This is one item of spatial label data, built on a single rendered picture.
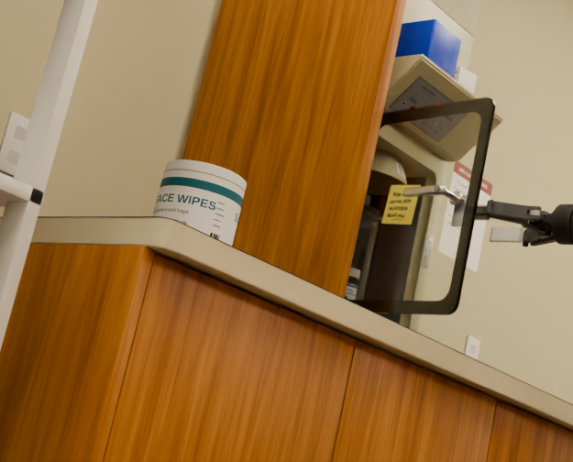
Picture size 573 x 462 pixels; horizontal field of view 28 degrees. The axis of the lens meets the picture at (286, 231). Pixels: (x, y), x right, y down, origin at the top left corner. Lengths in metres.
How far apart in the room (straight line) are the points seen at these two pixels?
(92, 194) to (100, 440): 0.95
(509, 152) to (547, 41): 0.44
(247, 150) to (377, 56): 0.33
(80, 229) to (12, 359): 0.20
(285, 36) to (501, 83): 1.30
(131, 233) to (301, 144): 0.78
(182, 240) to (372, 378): 0.50
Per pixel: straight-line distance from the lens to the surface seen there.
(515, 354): 3.65
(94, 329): 1.52
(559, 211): 2.15
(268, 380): 1.67
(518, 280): 3.64
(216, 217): 1.73
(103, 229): 1.57
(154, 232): 1.49
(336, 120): 2.20
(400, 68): 2.28
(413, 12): 2.45
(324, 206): 2.14
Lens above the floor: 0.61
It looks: 13 degrees up
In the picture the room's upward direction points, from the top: 13 degrees clockwise
